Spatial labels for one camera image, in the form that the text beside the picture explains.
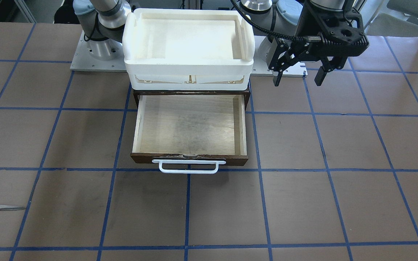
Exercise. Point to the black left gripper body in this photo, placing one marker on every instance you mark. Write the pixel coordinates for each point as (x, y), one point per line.
(281, 54)

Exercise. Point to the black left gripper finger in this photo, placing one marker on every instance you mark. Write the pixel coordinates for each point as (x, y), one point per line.
(279, 66)
(325, 68)

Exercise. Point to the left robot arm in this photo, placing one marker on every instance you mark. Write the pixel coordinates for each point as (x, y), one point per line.
(255, 7)

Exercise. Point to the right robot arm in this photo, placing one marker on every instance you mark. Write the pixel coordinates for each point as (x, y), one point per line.
(105, 19)

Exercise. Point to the white plastic tray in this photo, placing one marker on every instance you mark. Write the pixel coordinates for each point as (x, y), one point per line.
(177, 49)

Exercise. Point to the wooden drawer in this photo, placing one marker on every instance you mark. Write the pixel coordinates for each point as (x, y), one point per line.
(191, 127)

